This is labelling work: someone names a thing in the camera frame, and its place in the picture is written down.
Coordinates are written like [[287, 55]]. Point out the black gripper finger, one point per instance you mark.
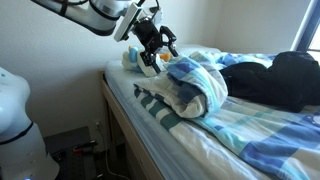
[[152, 58], [170, 38]]

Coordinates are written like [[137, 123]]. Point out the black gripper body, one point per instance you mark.
[[148, 36]]

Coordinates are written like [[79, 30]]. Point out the white stuffed duck toy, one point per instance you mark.
[[131, 61]]

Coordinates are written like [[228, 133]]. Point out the blue plaid duvet cover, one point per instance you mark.
[[253, 133]]

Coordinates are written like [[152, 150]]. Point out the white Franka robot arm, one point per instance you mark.
[[83, 15]]

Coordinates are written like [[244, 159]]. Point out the pale blue pillow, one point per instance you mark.
[[200, 49]]

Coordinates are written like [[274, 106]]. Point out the mattress with light blue sheet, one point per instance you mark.
[[123, 83]]

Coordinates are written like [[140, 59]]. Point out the black clothing pile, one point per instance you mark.
[[283, 83]]

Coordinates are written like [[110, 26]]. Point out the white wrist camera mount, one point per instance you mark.
[[126, 21]]

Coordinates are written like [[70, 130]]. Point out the light wooden bed frame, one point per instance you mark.
[[123, 120]]

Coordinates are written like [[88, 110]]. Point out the white wall outlet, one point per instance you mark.
[[97, 124]]

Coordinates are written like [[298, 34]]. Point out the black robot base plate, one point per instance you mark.
[[70, 150]]

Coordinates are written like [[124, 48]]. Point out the dark window frame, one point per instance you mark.
[[308, 30]]

